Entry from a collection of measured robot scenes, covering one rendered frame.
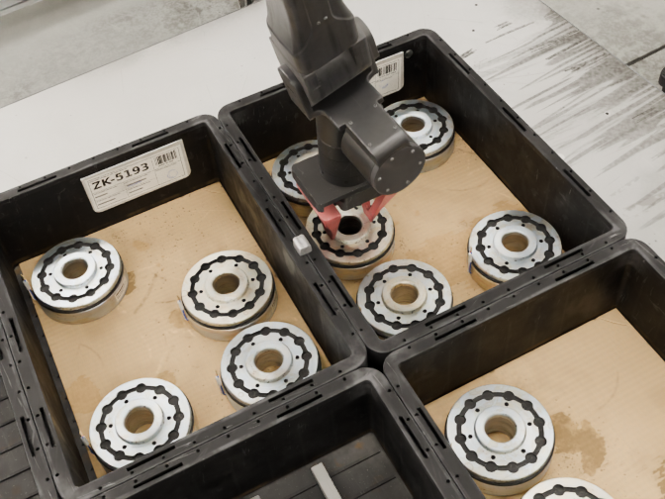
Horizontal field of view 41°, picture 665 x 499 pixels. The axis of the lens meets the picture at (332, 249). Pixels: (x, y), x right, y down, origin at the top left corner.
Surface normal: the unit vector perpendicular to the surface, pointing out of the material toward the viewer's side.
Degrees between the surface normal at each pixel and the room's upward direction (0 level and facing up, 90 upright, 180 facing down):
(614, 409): 0
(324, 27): 101
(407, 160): 92
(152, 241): 0
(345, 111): 14
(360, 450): 0
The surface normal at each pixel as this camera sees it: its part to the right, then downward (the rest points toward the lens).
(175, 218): -0.07, -0.62
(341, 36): 0.56, 0.73
